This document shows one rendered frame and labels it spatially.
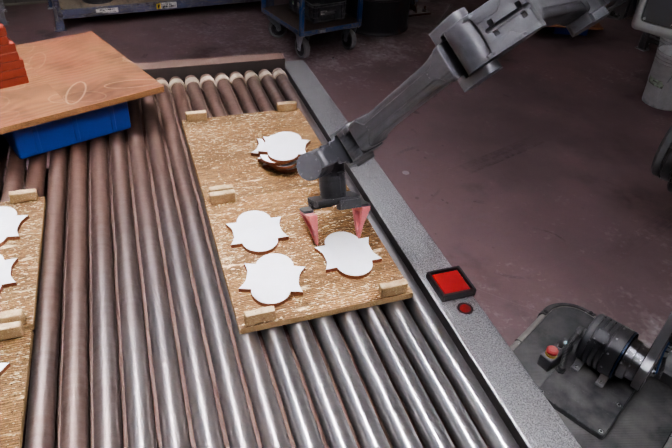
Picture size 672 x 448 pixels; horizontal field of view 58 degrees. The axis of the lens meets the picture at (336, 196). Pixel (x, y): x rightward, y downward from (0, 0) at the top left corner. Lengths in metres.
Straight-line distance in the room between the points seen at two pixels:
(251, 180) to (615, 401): 1.29
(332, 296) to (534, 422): 0.42
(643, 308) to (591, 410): 0.93
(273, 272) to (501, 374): 0.47
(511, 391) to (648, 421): 1.04
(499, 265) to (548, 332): 0.66
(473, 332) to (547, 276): 1.66
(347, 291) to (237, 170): 0.50
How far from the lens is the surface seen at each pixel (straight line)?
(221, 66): 2.12
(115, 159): 1.67
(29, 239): 1.42
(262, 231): 1.32
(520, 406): 1.12
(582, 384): 2.11
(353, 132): 1.20
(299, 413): 1.04
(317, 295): 1.19
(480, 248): 2.89
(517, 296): 2.70
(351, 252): 1.28
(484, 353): 1.18
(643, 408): 2.16
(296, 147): 1.54
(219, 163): 1.58
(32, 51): 2.07
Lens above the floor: 1.77
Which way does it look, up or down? 35 degrees down
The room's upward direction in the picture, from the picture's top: 4 degrees clockwise
